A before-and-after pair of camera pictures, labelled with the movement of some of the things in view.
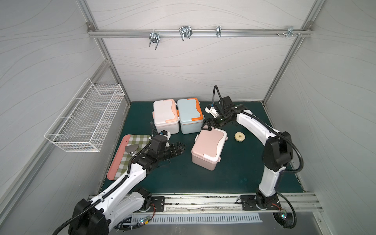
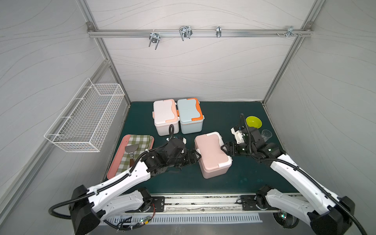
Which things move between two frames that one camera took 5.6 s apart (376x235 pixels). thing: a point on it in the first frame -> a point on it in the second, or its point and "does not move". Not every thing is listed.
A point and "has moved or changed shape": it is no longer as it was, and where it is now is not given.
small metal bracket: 219,31 does not move
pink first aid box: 207,148 has moved or changed shape
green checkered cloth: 142,140 does not move
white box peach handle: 165,116 does not move
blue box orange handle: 191,116 does not move
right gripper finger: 209,123 -> 225,148
